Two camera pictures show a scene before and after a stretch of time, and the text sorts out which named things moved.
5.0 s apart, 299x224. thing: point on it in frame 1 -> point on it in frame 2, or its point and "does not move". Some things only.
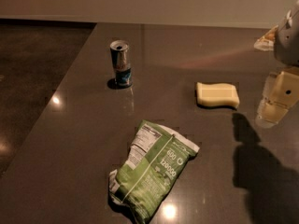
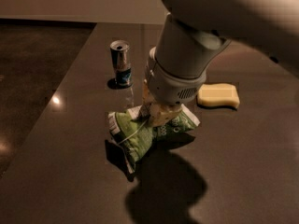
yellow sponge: (217, 93) does not move
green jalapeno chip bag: (157, 155) -> (134, 136)
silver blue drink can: (121, 61) does not move
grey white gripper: (288, 42) -> (169, 88)
